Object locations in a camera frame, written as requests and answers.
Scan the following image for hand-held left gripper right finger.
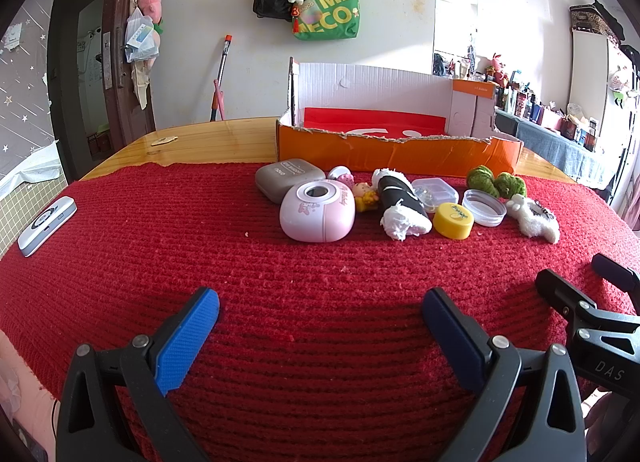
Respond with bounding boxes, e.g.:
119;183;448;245
421;287;587;462

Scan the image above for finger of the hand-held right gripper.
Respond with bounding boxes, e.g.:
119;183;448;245
591;253;640;293
535;268;640;334

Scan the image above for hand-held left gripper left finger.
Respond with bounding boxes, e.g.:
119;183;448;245
56;286;221;462

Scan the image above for white plush bunny clip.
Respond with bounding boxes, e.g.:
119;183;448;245
505;193;561;244

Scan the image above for clear round lid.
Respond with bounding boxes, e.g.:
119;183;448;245
461;189;508;228

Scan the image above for green yarn scrunchie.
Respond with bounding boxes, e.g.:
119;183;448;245
495;173;528;199
467;165;501;198

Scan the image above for yellow bottle cap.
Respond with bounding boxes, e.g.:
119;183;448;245
432;202;475;240

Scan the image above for small clear plastic box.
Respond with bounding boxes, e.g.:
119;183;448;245
412;177;460;207

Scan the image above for black and white cloth roll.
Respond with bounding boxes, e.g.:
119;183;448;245
371;168;433;242

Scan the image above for pink round device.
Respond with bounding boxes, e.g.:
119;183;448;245
279;180;357;243

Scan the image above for pink doll toy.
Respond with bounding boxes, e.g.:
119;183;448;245
327;165;379;213

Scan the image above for grey makeup case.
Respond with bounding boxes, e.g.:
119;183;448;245
255;158;327;204

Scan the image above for orange cardboard box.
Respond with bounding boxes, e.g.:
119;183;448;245
276;56;525;178

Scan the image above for pink hanging garment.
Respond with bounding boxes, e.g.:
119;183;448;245
619;177;640;232

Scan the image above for red knitted mat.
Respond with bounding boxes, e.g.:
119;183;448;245
0;159;640;462

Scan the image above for side table with blue cloth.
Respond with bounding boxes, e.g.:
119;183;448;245
495;110;618;188

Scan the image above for pink cloth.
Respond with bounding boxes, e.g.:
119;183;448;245
0;329;58;443

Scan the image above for white flat device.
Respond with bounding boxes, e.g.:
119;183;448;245
17;196;78;258

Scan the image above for white plush toy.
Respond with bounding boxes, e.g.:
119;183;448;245
607;62;640;108

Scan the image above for white wardrobe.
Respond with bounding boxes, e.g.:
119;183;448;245
570;27;640;183

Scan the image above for row of cosmetic bottles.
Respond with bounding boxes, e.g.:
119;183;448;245
432;50;601;150

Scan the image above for pink stick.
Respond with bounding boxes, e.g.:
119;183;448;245
212;78;226;121

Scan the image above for dark brown door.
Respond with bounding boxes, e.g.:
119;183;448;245
50;0;157;178

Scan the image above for red MINISO bag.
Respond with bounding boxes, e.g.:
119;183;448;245
302;106;447;136

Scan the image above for leopard print bag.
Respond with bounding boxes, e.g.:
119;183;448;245
570;0;626;40

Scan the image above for white cloth bag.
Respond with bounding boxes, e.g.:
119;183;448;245
131;62;152;110

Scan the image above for clear plastic bag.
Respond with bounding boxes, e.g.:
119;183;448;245
124;10;156;63

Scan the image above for pink plush toy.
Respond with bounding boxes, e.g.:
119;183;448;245
137;0;165;26

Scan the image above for red-handled mop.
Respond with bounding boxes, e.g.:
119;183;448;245
210;34;233;122

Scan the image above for wall mirror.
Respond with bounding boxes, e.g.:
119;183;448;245
432;0;478;78

